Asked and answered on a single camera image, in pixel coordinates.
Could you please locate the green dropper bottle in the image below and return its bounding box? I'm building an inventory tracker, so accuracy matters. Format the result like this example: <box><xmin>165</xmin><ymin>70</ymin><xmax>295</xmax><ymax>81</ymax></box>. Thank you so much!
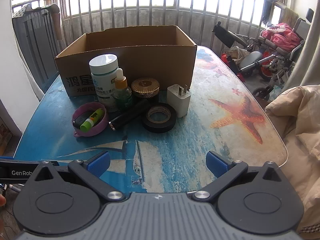
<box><xmin>114</xmin><ymin>68</ymin><xmax>133</xmax><ymax>112</ymax></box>

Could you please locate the white pill bottle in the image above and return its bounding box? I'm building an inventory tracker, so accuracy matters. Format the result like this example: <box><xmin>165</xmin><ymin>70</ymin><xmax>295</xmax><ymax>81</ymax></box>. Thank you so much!
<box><xmin>89</xmin><ymin>54</ymin><xmax>119</xmax><ymax>112</ymax></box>

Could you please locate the grey padded seat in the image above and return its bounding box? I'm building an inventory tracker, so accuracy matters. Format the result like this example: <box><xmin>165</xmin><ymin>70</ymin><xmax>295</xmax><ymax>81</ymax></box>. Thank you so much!
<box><xmin>239</xmin><ymin>51</ymin><xmax>263</xmax><ymax>72</ymax></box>

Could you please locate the pink clothes pile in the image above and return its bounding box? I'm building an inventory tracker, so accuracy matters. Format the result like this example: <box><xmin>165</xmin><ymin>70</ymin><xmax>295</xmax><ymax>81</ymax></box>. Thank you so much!
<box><xmin>261</xmin><ymin>23</ymin><xmax>304</xmax><ymax>52</ymax></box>

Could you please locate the folding wheelchair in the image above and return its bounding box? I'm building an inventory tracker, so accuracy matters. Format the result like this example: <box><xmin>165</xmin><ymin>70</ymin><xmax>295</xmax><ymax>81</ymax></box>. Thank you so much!
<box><xmin>212</xmin><ymin>17</ymin><xmax>313</xmax><ymax>103</ymax></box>

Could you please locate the black cylinder tube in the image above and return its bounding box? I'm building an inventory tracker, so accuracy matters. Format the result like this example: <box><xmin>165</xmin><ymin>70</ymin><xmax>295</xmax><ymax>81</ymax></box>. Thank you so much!
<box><xmin>109</xmin><ymin>99</ymin><xmax>150</xmax><ymax>132</ymax></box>

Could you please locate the beige hanging towel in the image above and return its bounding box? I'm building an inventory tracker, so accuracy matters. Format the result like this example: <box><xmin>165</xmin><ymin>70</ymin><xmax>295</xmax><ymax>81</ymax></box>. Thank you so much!
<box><xmin>282</xmin><ymin>7</ymin><xmax>299</xmax><ymax>25</ymax></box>

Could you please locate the black tape roll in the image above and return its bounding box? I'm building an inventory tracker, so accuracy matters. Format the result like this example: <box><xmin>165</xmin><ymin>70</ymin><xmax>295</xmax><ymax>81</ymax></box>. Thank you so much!
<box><xmin>142</xmin><ymin>102</ymin><xmax>177</xmax><ymax>133</ymax></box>

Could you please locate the tan hanging cloth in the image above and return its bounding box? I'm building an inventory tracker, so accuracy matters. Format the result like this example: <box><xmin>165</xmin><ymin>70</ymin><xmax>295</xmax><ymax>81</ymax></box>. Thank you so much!
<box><xmin>51</xmin><ymin>4</ymin><xmax>63</xmax><ymax>40</ymax></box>

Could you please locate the grey cabinet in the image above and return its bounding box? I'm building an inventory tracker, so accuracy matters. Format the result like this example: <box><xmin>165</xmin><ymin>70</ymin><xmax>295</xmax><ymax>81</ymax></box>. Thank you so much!
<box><xmin>12</xmin><ymin>5</ymin><xmax>63</xmax><ymax>90</ymax></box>

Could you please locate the light curtain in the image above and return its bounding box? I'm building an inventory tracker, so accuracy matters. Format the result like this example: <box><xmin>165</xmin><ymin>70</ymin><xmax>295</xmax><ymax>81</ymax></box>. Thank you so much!
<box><xmin>299</xmin><ymin>0</ymin><xmax>320</xmax><ymax>88</ymax></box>

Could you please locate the white charger plug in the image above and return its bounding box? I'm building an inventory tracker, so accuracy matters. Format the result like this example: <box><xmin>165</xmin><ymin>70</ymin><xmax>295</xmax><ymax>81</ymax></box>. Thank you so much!
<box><xmin>167</xmin><ymin>84</ymin><xmax>192</xmax><ymax>118</ymax></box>

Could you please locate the black car key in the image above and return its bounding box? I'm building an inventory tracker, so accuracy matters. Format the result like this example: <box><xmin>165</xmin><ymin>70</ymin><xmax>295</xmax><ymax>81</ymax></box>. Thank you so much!
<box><xmin>73</xmin><ymin>114</ymin><xmax>89</xmax><ymax>130</ymax></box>

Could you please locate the printed cardboard carton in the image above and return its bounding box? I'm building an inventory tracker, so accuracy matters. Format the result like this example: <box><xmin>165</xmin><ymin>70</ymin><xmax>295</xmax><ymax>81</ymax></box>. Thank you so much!
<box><xmin>0</xmin><ymin>122</ymin><xmax>13</xmax><ymax>153</ymax></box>

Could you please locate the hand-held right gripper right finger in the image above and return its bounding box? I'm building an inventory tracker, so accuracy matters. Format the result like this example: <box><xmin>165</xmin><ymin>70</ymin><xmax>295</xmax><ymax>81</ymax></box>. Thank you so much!
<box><xmin>187</xmin><ymin>151</ymin><xmax>283</xmax><ymax>203</ymax></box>

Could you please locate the pink plastic lid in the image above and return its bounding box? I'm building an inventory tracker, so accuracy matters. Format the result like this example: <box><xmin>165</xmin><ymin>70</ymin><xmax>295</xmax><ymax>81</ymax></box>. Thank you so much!
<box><xmin>72</xmin><ymin>102</ymin><xmax>109</xmax><ymax>137</ymax></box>

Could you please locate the brown cardboard box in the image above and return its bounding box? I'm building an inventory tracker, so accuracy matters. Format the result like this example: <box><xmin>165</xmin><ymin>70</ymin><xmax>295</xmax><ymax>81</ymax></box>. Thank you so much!
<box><xmin>54</xmin><ymin>25</ymin><xmax>198</xmax><ymax>97</ymax></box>

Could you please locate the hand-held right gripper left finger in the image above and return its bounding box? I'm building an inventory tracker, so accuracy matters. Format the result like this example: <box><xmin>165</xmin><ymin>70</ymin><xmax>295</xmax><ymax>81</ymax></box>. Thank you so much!
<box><xmin>29</xmin><ymin>151</ymin><xmax>125</xmax><ymax>203</ymax></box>

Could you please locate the beige blanket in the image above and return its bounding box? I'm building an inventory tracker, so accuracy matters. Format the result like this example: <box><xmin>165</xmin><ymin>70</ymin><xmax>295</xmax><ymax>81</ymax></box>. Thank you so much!
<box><xmin>265</xmin><ymin>85</ymin><xmax>320</xmax><ymax>233</ymax></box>

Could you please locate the metal balcony railing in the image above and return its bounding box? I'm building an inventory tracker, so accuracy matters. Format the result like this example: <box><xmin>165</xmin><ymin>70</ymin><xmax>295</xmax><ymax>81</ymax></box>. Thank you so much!
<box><xmin>11</xmin><ymin>0</ymin><xmax>298</xmax><ymax>55</ymax></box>

